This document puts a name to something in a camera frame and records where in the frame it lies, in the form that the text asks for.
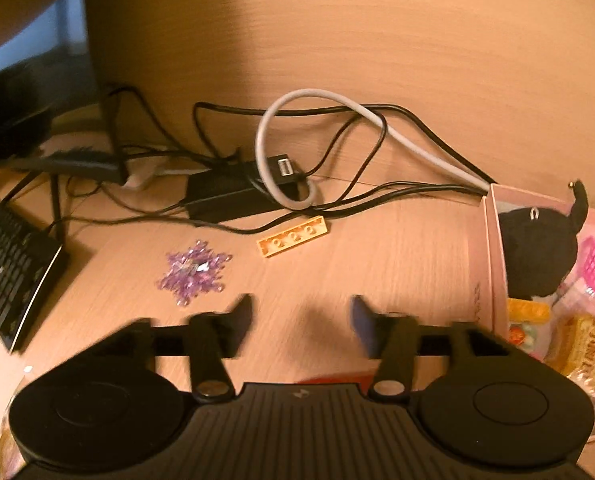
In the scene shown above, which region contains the grey cable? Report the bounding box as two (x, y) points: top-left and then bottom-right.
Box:
(255, 89), (499, 209)

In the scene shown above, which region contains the pink cardboard box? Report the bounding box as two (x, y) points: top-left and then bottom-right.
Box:
(470, 182), (595, 448)

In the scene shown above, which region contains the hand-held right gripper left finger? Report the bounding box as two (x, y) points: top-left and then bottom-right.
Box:
(122, 294), (254, 402)

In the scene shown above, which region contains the orange building brick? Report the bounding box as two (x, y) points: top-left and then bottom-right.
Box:
(256, 215), (331, 259)

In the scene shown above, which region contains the red object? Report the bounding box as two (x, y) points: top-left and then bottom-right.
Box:
(297, 370), (374, 392)

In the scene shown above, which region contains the pastry yellow label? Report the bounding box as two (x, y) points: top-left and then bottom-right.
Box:
(547, 312), (595, 397)

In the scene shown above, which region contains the black keyboard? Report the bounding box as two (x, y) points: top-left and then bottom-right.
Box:
(0, 194), (71, 354)

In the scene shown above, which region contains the black usb hub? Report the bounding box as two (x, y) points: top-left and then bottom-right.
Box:
(265, 152), (299, 187)

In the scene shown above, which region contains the black power adapter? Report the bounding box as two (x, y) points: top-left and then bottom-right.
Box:
(184, 161), (279, 221)

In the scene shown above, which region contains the white power strip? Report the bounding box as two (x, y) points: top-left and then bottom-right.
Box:
(122, 159), (191, 192)

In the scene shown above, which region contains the black plush toy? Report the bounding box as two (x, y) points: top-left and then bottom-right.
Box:
(495, 179), (591, 300)

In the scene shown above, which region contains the computer monitor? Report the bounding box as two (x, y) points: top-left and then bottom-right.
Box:
(0, 0), (128, 187)

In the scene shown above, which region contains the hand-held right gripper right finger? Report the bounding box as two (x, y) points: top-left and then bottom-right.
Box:
(351, 295), (528, 402)

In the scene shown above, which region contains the purple crystal snowflake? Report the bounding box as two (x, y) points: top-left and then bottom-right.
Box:
(156, 240), (234, 307)

